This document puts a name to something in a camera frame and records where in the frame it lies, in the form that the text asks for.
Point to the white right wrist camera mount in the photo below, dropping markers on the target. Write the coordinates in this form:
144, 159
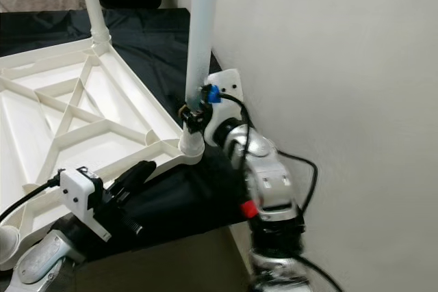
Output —
231, 83

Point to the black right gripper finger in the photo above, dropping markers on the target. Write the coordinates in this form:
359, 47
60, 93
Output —
187, 115

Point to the white plastic table top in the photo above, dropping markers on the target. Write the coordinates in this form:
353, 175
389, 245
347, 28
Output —
41, 135

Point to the black table cloth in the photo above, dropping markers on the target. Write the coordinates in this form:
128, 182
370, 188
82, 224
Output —
150, 39

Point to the white plastic table leg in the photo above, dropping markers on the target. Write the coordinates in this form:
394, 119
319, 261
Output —
8, 244
202, 32
92, 5

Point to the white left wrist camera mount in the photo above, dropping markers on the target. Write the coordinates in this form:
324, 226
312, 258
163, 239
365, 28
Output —
79, 193

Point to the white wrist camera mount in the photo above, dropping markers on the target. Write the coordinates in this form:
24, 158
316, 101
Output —
231, 83
79, 193

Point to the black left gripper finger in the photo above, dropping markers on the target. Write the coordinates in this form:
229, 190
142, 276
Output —
142, 182
130, 176

